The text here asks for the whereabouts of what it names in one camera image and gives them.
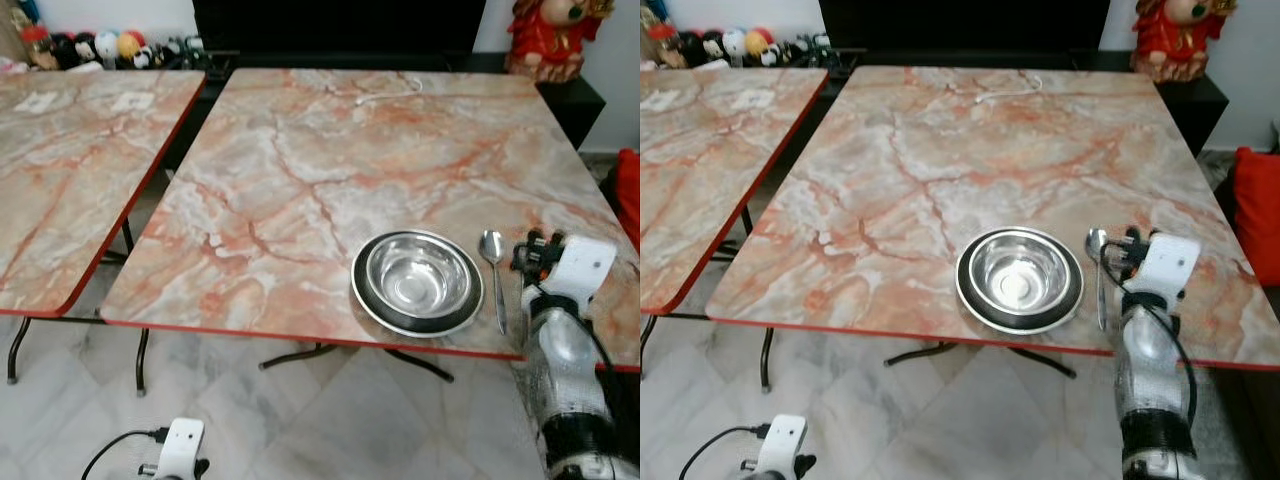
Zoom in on stainless steel spoon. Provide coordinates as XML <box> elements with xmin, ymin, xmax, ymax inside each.
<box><xmin>478</xmin><ymin>230</ymin><xmax>510</xmax><ymax>337</ymax></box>
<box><xmin>1085</xmin><ymin>228</ymin><xmax>1112</xmax><ymax>332</ymax></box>

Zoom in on stainless steel bowl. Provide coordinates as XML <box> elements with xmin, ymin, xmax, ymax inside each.
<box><xmin>363</xmin><ymin>233</ymin><xmax>474</xmax><ymax>319</ymax></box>
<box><xmin>967</xmin><ymin>230</ymin><xmax>1074</xmax><ymax>316</ymax></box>

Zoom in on red cushion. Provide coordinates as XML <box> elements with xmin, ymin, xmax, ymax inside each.
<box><xmin>1229</xmin><ymin>146</ymin><xmax>1280</xmax><ymax>288</ymax></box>
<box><xmin>612</xmin><ymin>147</ymin><xmax>641</xmax><ymax>253</ymax></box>

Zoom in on black plate with silver rim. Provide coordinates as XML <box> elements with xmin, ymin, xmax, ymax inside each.
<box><xmin>955</xmin><ymin>226</ymin><xmax>1086</xmax><ymax>336</ymax></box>
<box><xmin>350</xmin><ymin>229</ymin><xmax>486</xmax><ymax>339</ymax></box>

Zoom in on marble pattern small folding table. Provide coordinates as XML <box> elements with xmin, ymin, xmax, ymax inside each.
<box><xmin>640</xmin><ymin>68</ymin><xmax>829</xmax><ymax>381</ymax></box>
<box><xmin>0</xmin><ymin>70</ymin><xmax>207</xmax><ymax>387</ymax></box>

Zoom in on red plush doll figure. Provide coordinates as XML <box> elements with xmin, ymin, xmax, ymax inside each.
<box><xmin>504</xmin><ymin>0</ymin><xmax>616</xmax><ymax>85</ymax></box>
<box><xmin>1130</xmin><ymin>0</ymin><xmax>1240</xmax><ymax>84</ymax></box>

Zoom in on marble pattern large folding table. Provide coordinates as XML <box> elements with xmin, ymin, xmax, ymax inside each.
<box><xmin>706</xmin><ymin>65</ymin><xmax>1280</xmax><ymax>393</ymax></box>
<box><xmin>100</xmin><ymin>67</ymin><xmax>641</xmax><ymax>397</ymax></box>

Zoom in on red hatted plush toy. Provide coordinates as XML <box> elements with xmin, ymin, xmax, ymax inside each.
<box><xmin>20</xmin><ymin>24</ymin><xmax>53</xmax><ymax>71</ymax></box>
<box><xmin>645</xmin><ymin>23</ymin><xmax>678</xmax><ymax>68</ymax></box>

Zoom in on black television screen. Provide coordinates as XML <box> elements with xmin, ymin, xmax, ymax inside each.
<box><xmin>192</xmin><ymin>0</ymin><xmax>489</xmax><ymax>57</ymax></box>
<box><xmin>818</xmin><ymin>0</ymin><xmax>1112</xmax><ymax>55</ymax></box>

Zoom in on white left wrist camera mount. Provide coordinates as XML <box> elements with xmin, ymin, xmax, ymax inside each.
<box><xmin>754</xmin><ymin>415</ymin><xmax>810</xmax><ymax>478</ymax></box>
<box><xmin>154</xmin><ymin>418</ymin><xmax>207</xmax><ymax>480</ymax></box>

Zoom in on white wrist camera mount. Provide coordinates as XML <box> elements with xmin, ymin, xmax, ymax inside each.
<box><xmin>1134</xmin><ymin>232</ymin><xmax>1202</xmax><ymax>302</ymax></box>
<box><xmin>754</xmin><ymin>415</ymin><xmax>810</xmax><ymax>478</ymax></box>
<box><xmin>545</xmin><ymin>235</ymin><xmax>619</xmax><ymax>307</ymax></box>
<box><xmin>154</xmin><ymin>418</ymin><xmax>207</xmax><ymax>480</ymax></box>

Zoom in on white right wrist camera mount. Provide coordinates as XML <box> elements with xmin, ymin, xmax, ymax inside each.
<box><xmin>1134</xmin><ymin>232</ymin><xmax>1202</xmax><ymax>302</ymax></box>
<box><xmin>545</xmin><ymin>235</ymin><xmax>619</xmax><ymax>307</ymax></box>

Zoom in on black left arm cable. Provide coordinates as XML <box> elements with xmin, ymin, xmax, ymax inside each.
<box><xmin>80</xmin><ymin>427</ymin><xmax>171</xmax><ymax>480</ymax></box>
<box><xmin>679</xmin><ymin>424</ymin><xmax>772</xmax><ymax>480</ymax></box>

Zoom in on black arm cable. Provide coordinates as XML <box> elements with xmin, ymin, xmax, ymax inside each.
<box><xmin>1100</xmin><ymin>243</ymin><xmax>1198</xmax><ymax>426</ymax></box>
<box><xmin>679</xmin><ymin>424</ymin><xmax>772</xmax><ymax>480</ymax></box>
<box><xmin>524</xmin><ymin>282</ymin><xmax>615</xmax><ymax>411</ymax></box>
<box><xmin>80</xmin><ymin>427</ymin><xmax>171</xmax><ymax>480</ymax></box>

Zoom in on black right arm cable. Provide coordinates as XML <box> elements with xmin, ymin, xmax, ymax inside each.
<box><xmin>1100</xmin><ymin>243</ymin><xmax>1198</xmax><ymax>426</ymax></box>
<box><xmin>524</xmin><ymin>282</ymin><xmax>615</xmax><ymax>411</ymax></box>

